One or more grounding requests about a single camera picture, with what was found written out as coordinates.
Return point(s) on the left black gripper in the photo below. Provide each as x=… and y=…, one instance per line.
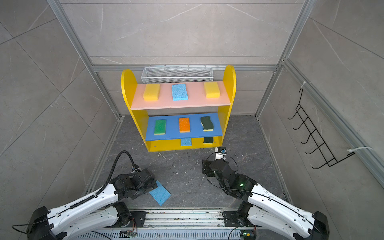
x=153, y=186

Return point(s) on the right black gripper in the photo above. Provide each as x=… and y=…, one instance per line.
x=205, y=167

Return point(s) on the light blue sponge front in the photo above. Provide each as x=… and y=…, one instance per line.
x=160, y=194

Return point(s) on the dark green curved sponge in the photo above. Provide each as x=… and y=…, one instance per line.
x=207, y=124
x=208, y=140

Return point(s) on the light blue sponge row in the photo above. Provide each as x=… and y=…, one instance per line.
x=186, y=142

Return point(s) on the orange sponge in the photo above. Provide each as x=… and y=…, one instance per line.
x=184, y=125

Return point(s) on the green yellow sponge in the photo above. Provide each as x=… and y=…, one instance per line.
x=160, y=127

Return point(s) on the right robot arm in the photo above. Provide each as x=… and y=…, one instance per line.
x=261, y=208

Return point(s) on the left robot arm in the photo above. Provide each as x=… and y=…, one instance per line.
x=102, y=208

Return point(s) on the yellow shelf unit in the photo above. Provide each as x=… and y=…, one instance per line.
x=145, y=114

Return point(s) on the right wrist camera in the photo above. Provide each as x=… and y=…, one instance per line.
x=220, y=153

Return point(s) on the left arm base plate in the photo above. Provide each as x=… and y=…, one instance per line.
x=136, y=217

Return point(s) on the aluminium rail base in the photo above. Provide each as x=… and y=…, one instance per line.
x=182, y=225

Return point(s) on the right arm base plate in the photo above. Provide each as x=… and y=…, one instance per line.
x=233, y=219

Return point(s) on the white wire mesh basket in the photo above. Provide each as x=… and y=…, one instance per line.
x=153, y=75

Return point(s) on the black wire hook rack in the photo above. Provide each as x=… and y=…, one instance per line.
x=314, y=136

